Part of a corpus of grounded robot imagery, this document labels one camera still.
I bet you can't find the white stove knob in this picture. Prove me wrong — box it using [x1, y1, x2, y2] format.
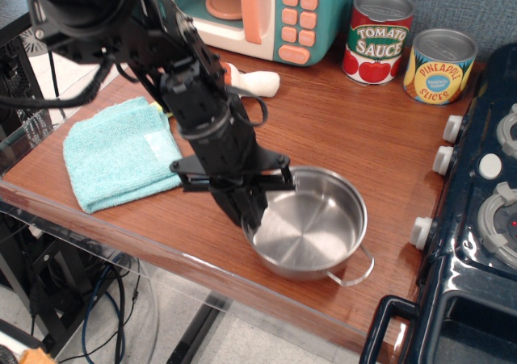
[432, 146, 454, 176]
[410, 217, 433, 250]
[442, 115, 463, 144]

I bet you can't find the dark blue toy stove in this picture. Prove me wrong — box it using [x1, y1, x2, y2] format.
[360, 44, 516, 363]

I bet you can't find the yellow sponge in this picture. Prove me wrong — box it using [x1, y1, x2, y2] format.
[19, 348, 56, 364]

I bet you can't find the black metal shelf frame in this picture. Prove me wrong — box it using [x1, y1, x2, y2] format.
[1, 214, 111, 356]

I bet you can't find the white stove knob rear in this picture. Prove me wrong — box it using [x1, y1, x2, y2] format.
[442, 115, 463, 144]

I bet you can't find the black table leg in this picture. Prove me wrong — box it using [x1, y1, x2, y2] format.
[166, 304, 221, 364]

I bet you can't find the tomato sauce can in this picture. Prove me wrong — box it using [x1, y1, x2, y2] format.
[343, 0, 415, 85]

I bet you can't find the light blue folded towel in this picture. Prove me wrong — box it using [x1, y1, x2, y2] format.
[63, 97, 182, 214]

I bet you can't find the plush yellow-green vegetable toy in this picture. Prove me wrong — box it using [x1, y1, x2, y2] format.
[150, 102, 174, 118]

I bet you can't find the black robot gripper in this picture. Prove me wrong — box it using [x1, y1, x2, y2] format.
[170, 113, 295, 230]

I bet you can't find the silver two-handled pan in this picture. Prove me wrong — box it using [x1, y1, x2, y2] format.
[242, 165, 375, 287]

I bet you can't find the pineapple slices can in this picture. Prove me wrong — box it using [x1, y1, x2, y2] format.
[403, 28, 478, 106]

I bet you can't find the white stove knob middle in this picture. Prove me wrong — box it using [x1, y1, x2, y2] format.
[432, 146, 454, 176]

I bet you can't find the blue cable under table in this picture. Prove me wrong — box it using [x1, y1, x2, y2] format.
[82, 254, 127, 364]

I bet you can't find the white stove knob front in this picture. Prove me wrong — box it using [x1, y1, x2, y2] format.
[410, 217, 433, 250]

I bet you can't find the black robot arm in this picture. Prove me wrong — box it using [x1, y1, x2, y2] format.
[1, 0, 294, 230]

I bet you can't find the teal cream toy microwave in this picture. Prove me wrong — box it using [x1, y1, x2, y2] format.
[173, 0, 352, 66]

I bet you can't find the plush brown mushroom toy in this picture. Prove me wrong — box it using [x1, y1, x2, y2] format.
[221, 62, 280, 98]

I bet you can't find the black cable under table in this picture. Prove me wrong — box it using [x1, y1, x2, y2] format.
[60, 258, 142, 364]

